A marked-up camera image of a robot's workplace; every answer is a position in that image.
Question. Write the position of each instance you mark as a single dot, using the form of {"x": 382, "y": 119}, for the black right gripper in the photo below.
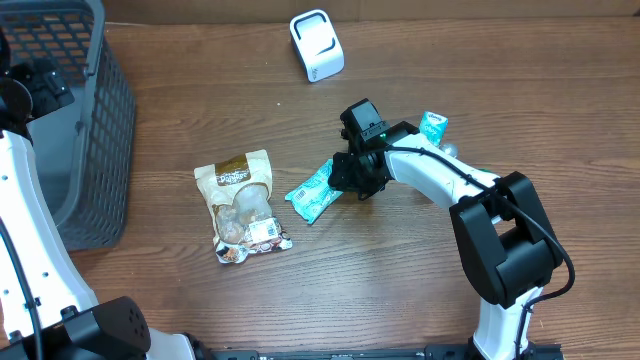
{"x": 346, "y": 182}

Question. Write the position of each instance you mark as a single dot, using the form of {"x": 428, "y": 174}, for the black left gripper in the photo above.
{"x": 44, "y": 81}

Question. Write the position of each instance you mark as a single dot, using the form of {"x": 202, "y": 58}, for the teal large tissue pack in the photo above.
{"x": 314, "y": 196}

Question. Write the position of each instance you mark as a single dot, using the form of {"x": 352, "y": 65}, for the small Kleenex tissue pack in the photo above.
{"x": 433, "y": 126}

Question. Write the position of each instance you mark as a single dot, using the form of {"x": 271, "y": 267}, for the yellow oil bottle silver cap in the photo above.
{"x": 450, "y": 149}

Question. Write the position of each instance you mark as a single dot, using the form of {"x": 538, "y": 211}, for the white red snack packet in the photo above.
{"x": 238, "y": 253}

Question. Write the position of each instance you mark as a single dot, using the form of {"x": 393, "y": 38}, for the clear brown snack bag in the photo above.
{"x": 237, "y": 193}

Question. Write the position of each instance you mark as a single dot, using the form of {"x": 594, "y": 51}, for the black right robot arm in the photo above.
{"x": 507, "y": 247}

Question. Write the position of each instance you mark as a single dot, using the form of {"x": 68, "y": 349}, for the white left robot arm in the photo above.
{"x": 49, "y": 310}

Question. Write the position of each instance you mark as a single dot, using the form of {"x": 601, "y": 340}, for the white barcode scanner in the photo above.
{"x": 316, "y": 44}

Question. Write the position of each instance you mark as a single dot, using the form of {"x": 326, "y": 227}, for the grey plastic mesh basket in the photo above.
{"x": 83, "y": 151}

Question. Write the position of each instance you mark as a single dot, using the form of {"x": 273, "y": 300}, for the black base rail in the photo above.
{"x": 350, "y": 354}

